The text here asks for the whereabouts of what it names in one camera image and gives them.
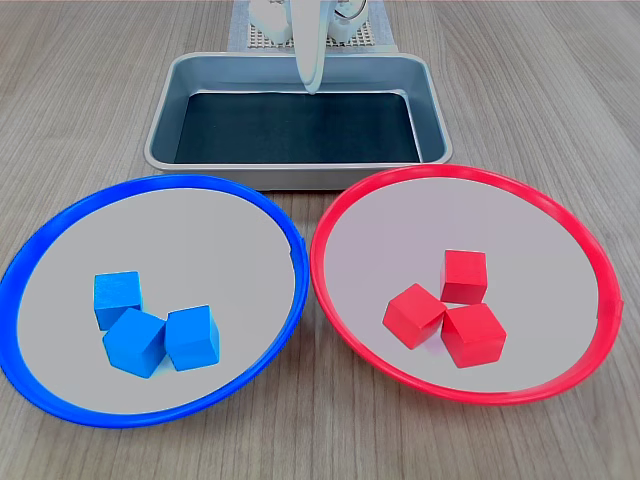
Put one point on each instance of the steel tray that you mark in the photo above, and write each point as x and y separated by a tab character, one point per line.
165	100

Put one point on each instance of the red-rimmed white plate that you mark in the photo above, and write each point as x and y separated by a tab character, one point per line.
550	290

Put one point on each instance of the black tray mat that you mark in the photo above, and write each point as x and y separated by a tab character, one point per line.
300	130

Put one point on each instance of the pale perforated base plate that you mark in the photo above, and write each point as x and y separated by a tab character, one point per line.
360	42

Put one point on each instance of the blue cube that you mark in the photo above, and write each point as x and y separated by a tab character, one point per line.
116	295
134	344
192	339

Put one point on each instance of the red cube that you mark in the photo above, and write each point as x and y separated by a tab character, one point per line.
474	336
464	277
414	315

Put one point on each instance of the blue-rimmed white plate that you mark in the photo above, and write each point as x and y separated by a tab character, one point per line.
165	235

